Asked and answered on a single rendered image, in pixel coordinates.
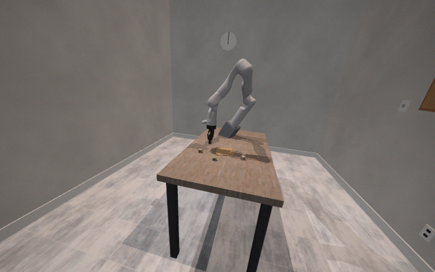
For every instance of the tan flat mat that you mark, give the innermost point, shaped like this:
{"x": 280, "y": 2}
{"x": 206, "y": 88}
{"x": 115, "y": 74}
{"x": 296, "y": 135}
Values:
{"x": 224, "y": 151}

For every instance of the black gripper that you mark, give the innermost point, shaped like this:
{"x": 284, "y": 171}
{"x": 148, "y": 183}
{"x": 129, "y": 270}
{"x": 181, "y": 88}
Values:
{"x": 210, "y": 134}

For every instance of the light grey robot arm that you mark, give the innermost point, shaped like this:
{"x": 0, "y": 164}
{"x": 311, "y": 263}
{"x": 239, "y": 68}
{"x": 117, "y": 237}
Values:
{"x": 245, "y": 69}

